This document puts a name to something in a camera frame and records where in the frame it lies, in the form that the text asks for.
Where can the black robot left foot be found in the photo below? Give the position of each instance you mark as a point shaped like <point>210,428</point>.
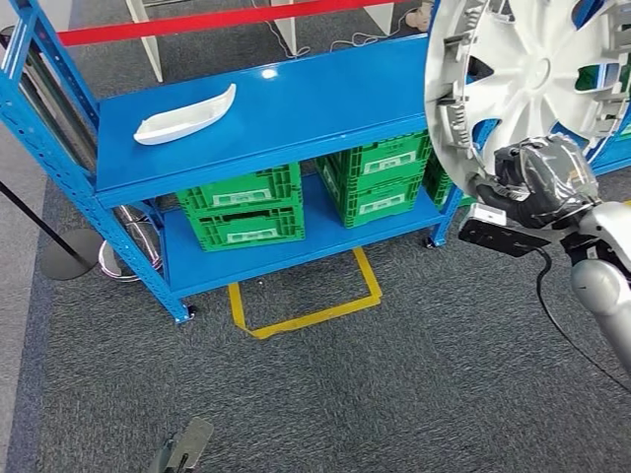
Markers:
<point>189,440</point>

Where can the black stanchion post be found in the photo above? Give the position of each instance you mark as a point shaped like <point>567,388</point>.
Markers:
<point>69,254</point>

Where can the white plastic trim part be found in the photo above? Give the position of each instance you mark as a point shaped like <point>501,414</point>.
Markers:
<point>183,121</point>

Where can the red barrier belt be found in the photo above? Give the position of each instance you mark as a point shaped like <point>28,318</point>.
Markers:
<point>197,21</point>

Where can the silver wheel hubcap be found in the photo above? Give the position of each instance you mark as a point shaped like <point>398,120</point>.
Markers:
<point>527,72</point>

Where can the person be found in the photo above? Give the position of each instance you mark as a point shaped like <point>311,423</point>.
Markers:
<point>419,16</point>

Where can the white desk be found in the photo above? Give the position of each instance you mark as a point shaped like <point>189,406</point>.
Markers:
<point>382,16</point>
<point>148,46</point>

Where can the blue metal shelf rack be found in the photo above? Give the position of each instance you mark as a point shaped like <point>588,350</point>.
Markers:
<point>611,156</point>
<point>271,117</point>

